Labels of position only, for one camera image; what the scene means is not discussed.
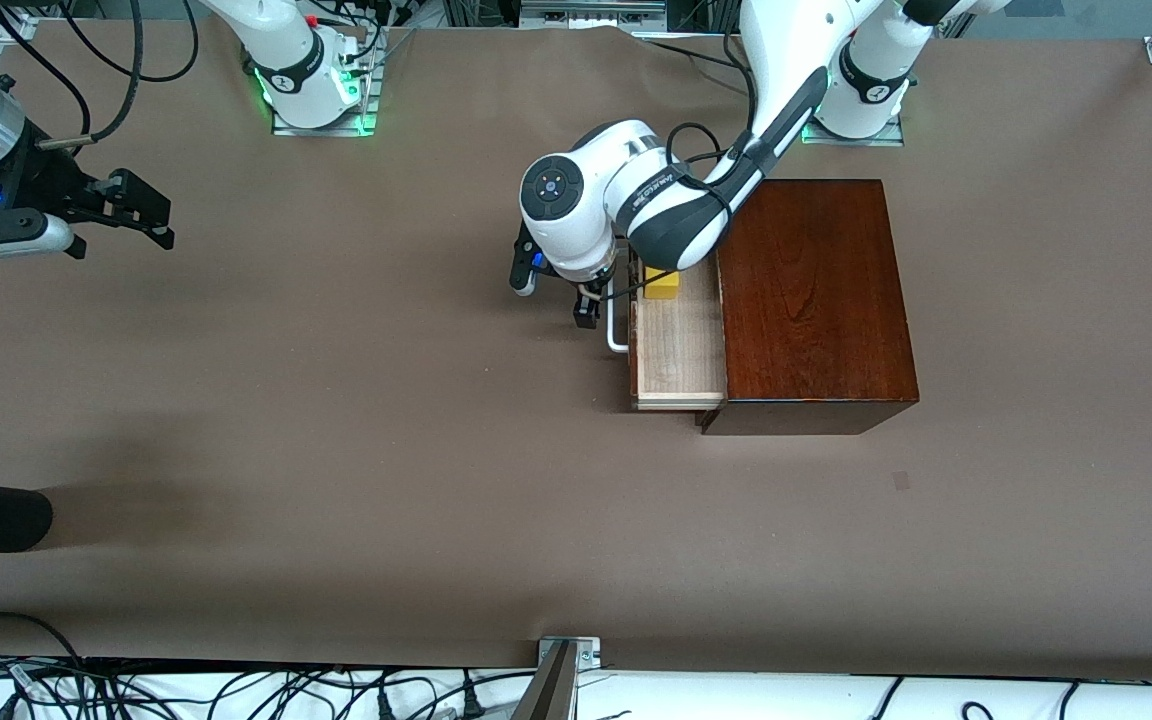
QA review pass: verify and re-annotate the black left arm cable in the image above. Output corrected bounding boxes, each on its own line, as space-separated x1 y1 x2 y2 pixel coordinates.
600 121 739 303

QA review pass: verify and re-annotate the black looped cable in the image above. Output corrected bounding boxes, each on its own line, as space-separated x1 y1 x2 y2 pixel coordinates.
0 612 87 720

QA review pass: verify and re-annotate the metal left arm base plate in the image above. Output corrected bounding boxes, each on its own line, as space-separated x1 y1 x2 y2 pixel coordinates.
802 116 905 148

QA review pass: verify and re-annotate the black table cable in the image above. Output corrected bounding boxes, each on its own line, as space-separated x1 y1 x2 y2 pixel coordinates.
636 30 752 96

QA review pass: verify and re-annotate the dark brown wooden cabinet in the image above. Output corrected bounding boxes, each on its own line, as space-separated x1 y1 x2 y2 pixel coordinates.
696 178 920 437

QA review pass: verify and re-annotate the aluminium profile bar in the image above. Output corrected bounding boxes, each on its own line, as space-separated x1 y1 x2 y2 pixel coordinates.
511 640 577 720

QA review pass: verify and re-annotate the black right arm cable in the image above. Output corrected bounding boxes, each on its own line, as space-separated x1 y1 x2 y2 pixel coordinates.
0 0 201 149

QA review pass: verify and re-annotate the white cloth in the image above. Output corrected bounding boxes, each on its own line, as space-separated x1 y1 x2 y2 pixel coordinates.
0 655 1152 720

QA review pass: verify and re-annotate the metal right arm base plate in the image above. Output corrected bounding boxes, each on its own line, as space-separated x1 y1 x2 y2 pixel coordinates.
271 28 379 137

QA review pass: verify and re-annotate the silver corner bracket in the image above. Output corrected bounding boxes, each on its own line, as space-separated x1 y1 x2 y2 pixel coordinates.
538 636 601 669

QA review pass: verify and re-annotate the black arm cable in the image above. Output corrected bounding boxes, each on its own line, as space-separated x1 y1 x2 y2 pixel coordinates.
600 121 739 303
0 0 201 149

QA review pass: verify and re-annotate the light wood drawer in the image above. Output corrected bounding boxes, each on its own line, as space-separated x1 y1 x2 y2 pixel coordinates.
629 255 729 413

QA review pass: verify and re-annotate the brown table cover sheet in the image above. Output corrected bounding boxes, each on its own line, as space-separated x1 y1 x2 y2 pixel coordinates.
0 18 1152 686

